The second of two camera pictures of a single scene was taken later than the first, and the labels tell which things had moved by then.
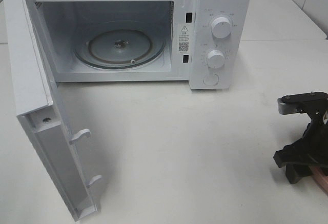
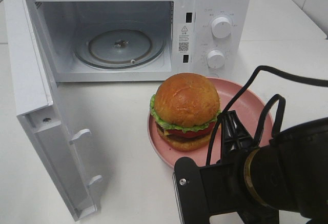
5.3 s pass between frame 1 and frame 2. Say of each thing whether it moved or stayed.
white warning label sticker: stayed
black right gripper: moved
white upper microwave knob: stayed
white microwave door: stayed
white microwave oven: stayed
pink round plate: moved
